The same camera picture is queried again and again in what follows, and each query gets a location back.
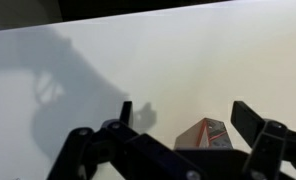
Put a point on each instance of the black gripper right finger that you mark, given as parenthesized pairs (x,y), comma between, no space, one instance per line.
(271,143)

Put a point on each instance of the small red box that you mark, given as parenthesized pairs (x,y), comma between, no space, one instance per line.
(207,133)

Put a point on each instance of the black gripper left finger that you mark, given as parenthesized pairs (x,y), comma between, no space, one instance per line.
(134,156)

